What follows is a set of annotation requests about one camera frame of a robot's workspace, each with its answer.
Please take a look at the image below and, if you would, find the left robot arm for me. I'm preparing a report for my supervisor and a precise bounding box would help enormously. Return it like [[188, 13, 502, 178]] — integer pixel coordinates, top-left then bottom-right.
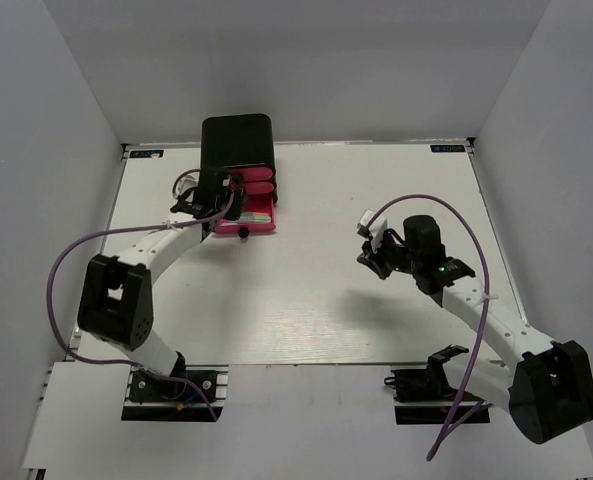
[[77, 168, 246, 399]]

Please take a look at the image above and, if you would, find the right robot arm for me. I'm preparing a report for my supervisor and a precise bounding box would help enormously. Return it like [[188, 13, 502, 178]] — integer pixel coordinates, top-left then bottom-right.
[[357, 210, 593, 444]]

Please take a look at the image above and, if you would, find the right blue table label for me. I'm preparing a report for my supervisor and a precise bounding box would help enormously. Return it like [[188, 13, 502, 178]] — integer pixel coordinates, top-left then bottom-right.
[[430, 144, 467, 153]]

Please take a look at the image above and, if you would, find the pink drawer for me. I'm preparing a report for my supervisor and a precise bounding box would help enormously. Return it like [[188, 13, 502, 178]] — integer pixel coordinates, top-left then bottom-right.
[[215, 194, 276, 239], [242, 181, 276, 197], [231, 166, 275, 184]]

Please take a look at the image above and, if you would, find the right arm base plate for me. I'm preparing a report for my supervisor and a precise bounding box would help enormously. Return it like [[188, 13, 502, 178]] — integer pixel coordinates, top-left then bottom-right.
[[381, 367, 492, 427]]

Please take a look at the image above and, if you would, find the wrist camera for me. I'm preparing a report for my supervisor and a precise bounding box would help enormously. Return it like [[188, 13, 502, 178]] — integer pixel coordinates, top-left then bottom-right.
[[172, 170, 199, 198], [357, 209, 388, 243]]

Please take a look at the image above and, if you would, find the pink top drawer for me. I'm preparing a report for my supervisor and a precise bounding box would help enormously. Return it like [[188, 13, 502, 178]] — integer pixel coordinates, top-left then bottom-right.
[[231, 166, 275, 184]]

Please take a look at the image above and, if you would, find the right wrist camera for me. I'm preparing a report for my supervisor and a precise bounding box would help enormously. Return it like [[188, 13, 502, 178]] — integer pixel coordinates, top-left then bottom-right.
[[357, 209, 388, 243]]

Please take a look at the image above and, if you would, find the pink bottom drawer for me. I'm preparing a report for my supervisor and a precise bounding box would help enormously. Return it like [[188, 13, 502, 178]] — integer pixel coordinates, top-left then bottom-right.
[[215, 194, 276, 239]]

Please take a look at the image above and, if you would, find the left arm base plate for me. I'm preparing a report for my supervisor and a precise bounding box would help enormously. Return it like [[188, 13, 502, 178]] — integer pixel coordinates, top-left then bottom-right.
[[121, 365, 229, 423]]

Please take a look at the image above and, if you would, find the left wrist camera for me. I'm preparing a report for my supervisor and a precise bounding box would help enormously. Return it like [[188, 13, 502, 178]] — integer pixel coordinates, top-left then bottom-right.
[[172, 170, 199, 198]]

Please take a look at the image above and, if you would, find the left blue table label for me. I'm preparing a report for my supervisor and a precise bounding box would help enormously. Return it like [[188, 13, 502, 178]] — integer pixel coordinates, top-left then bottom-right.
[[129, 149, 164, 159]]

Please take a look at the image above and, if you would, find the black drawer cabinet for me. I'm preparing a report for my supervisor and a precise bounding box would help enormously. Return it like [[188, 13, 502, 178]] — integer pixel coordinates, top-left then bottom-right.
[[200, 113, 278, 203]]

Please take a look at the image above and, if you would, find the green highlighter pen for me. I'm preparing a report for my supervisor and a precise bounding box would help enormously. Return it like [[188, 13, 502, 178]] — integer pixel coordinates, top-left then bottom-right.
[[239, 212, 272, 224]]

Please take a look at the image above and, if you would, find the blue table label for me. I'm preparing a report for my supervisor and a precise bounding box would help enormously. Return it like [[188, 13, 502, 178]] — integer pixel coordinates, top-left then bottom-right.
[[430, 144, 467, 153], [129, 149, 164, 159]]

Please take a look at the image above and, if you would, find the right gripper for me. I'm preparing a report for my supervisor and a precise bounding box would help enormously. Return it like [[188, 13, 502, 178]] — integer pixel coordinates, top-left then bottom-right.
[[358, 229, 422, 280]]

